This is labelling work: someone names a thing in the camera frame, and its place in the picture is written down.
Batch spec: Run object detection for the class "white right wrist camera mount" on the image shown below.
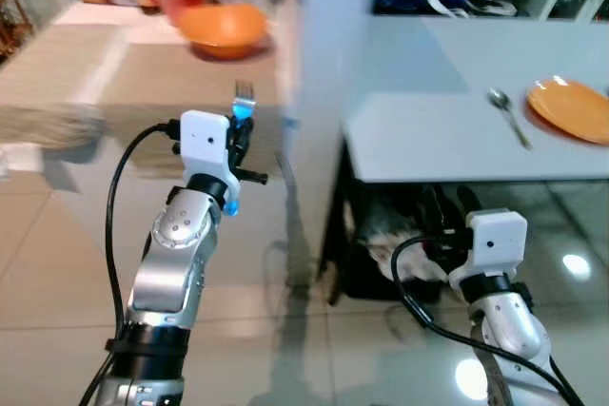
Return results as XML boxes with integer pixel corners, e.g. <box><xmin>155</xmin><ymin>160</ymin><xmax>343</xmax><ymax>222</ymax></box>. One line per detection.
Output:
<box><xmin>447</xmin><ymin>209</ymin><xmax>529</xmax><ymax>298</ymax></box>

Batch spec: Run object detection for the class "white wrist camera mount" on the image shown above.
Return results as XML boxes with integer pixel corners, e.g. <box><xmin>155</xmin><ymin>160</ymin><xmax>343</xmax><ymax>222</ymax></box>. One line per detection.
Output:
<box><xmin>447</xmin><ymin>209</ymin><xmax>529</xmax><ymax>298</ymax></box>
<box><xmin>178</xmin><ymin>109</ymin><xmax>242</xmax><ymax>200</ymax></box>

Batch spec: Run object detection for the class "metal spoon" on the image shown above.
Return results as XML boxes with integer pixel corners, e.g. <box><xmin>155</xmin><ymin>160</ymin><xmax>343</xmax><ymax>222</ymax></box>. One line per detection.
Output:
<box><xmin>488</xmin><ymin>88</ymin><xmax>534</xmax><ymax>151</ymax></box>

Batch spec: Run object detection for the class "orange plastic plate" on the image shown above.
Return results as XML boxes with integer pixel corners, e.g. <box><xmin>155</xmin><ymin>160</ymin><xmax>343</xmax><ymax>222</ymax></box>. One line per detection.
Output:
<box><xmin>526</xmin><ymin>77</ymin><xmax>609</xmax><ymax>145</ymax></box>

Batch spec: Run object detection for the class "wooden slatted rack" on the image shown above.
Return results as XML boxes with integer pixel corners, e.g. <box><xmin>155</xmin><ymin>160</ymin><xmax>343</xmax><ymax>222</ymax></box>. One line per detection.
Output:
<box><xmin>0</xmin><ymin>0</ymin><xmax>22</xmax><ymax>60</ymax></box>

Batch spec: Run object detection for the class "orange plastic bowl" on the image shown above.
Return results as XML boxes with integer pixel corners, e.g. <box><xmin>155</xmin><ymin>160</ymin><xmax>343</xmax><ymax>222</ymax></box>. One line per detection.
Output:
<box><xmin>178</xmin><ymin>3</ymin><xmax>270</xmax><ymax>61</ymax></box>

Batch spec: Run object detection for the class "black metal frame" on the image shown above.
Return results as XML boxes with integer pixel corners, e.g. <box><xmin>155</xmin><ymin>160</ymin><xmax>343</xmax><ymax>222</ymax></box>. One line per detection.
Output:
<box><xmin>319</xmin><ymin>145</ymin><xmax>458</xmax><ymax>304</ymax></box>

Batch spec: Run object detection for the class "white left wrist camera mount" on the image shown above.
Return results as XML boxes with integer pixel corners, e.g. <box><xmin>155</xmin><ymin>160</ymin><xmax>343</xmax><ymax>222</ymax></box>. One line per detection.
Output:
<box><xmin>178</xmin><ymin>109</ymin><xmax>242</xmax><ymax>200</ymax></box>

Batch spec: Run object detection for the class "beige woven placemat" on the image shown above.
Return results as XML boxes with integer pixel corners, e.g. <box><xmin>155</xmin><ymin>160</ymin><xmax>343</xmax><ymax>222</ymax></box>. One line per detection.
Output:
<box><xmin>0</xmin><ymin>24</ymin><xmax>129</xmax><ymax>148</ymax></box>
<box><xmin>100</xmin><ymin>42</ymin><xmax>291</xmax><ymax>141</ymax></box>

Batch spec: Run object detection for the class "white raised counter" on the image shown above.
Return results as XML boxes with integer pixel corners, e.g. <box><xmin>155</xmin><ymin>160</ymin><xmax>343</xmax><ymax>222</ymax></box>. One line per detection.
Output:
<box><xmin>268</xmin><ymin>0</ymin><xmax>521</xmax><ymax>288</ymax></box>

